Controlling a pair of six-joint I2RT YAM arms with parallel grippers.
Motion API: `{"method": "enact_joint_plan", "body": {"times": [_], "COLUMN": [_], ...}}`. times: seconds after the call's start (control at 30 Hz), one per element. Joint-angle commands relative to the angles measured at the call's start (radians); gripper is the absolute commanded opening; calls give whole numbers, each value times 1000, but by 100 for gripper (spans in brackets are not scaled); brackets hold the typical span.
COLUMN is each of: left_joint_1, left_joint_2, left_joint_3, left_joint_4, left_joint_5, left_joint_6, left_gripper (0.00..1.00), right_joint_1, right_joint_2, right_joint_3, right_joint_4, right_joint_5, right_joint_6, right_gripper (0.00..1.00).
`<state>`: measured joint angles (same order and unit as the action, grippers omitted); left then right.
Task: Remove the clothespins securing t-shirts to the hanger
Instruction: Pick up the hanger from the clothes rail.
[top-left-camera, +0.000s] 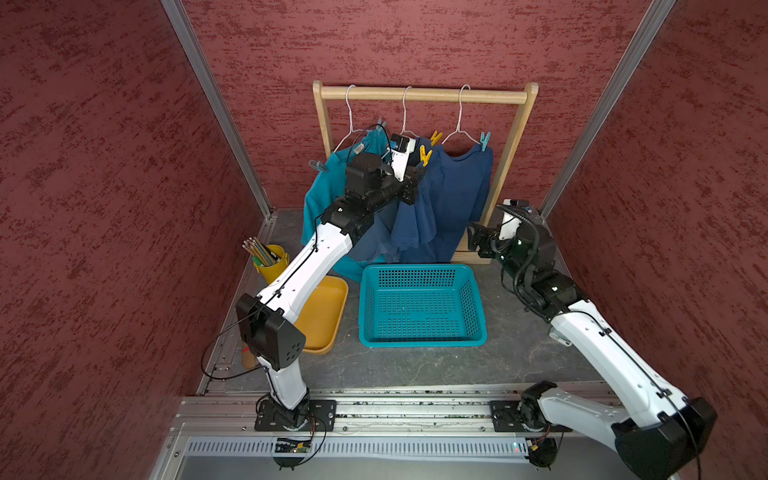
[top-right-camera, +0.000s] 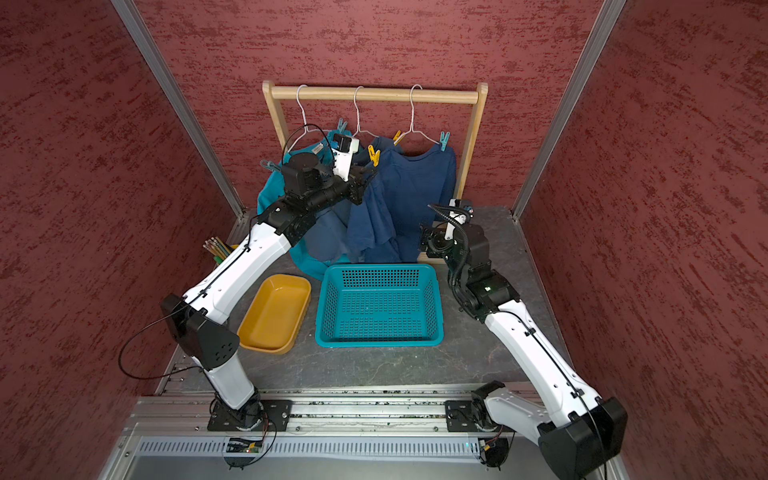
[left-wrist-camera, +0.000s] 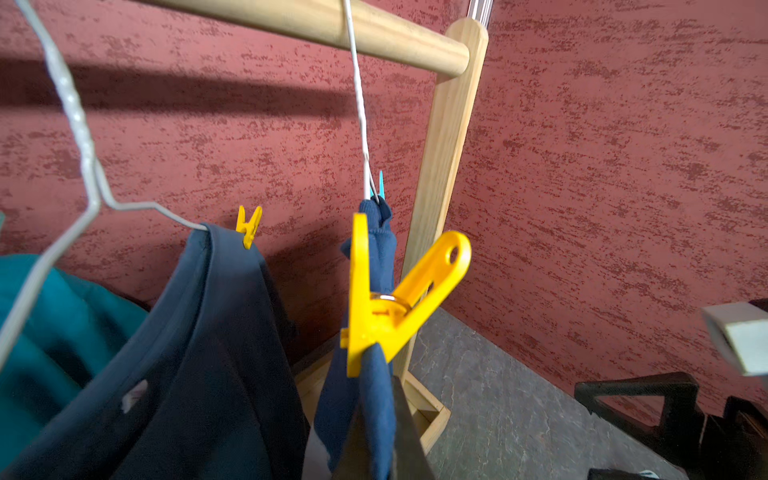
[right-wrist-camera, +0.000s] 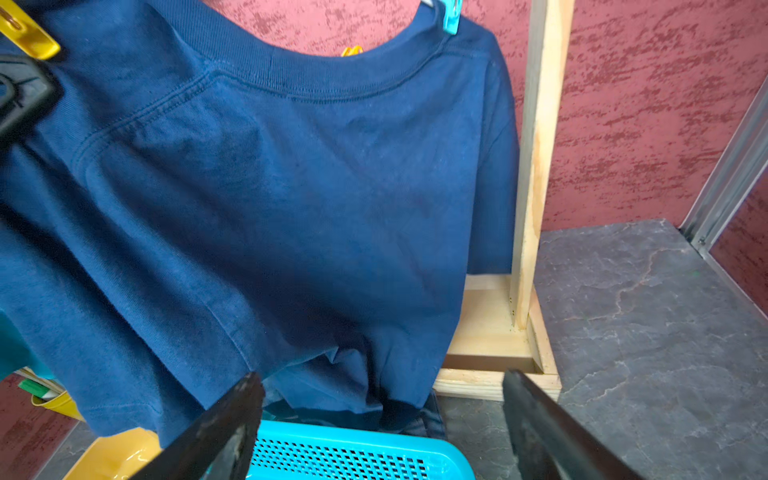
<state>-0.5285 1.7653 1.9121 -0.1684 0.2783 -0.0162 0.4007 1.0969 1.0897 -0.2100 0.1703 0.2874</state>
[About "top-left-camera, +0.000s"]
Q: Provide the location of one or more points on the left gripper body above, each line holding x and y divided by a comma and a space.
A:
404, 190

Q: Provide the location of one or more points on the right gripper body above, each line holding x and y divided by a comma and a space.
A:
489, 248

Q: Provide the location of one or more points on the yellow clothespin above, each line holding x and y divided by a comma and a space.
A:
424, 155
436, 137

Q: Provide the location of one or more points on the navy blue t-shirt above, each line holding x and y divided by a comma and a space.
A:
452, 194

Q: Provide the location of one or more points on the white wire hanger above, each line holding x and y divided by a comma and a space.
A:
350, 116
404, 131
458, 127

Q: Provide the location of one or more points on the teal clothespin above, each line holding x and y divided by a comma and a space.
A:
484, 140

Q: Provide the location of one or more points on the grey clothespin on teal shoulder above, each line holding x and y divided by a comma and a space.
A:
318, 166

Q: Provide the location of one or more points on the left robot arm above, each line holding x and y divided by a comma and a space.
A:
267, 321

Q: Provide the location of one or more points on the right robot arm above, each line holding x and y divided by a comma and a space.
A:
656, 430

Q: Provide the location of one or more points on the grey-blue t-shirt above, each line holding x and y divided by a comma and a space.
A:
375, 240

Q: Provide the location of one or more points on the teal t-shirt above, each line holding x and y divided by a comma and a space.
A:
328, 186

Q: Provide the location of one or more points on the teal plastic basket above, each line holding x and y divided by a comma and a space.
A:
420, 305

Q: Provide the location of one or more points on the wooden clothes rack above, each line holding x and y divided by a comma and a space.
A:
523, 99

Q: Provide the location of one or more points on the yellow tray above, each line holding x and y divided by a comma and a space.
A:
321, 315

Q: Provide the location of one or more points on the coloured pencils bunch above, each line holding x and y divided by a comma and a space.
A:
262, 254

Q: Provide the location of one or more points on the yellow pencil cup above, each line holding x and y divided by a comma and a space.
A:
280, 261

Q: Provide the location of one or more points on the right corner aluminium profile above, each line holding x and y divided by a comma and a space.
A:
643, 37

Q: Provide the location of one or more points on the corner aluminium profile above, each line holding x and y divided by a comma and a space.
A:
190, 44
643, 37

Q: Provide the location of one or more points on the left corner aluminium profile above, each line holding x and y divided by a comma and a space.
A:
190, 44

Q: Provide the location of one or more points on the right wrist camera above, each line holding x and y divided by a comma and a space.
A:
510, 223

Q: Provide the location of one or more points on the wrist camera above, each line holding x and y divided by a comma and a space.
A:
400, 149
510, 223

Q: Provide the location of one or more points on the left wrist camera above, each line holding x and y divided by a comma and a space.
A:
400, 149

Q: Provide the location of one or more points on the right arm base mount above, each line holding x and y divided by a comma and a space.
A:
520, 417

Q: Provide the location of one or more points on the aluminium rail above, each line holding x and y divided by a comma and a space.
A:
453, 423

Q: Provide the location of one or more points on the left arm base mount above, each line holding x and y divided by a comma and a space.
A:
308, 416

